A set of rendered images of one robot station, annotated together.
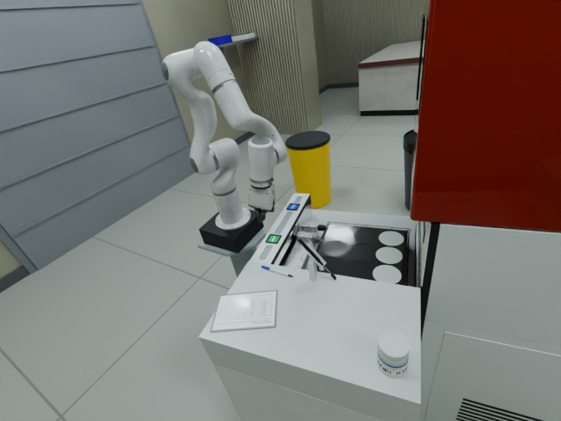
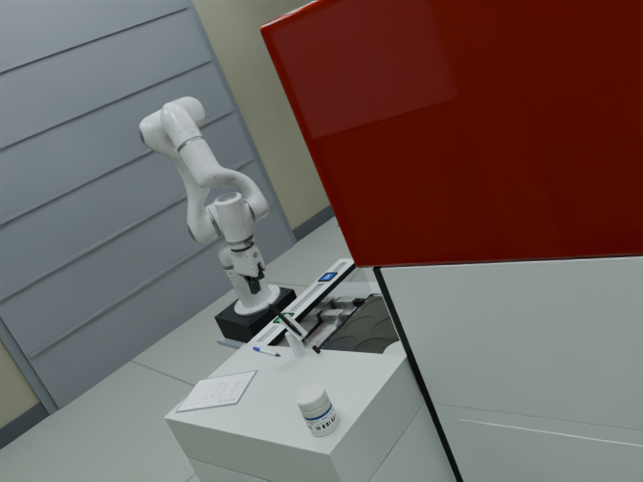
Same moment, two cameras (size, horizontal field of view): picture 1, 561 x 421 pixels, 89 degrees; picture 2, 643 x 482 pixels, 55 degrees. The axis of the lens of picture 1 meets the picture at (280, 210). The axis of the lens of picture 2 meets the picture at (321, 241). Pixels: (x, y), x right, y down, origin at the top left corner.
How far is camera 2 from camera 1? 1.03 m
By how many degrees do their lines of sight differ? 21
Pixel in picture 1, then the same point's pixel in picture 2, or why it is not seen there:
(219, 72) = (180, 132)
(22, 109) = (43, 184)
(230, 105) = (193, 164)
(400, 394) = (315, 449)
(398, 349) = (309, 398)
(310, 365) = (251, 432)
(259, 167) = (228, 226)
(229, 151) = not seen: hidden behind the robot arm
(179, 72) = (153, 134)
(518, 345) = (536, 427)
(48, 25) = (73, 69)
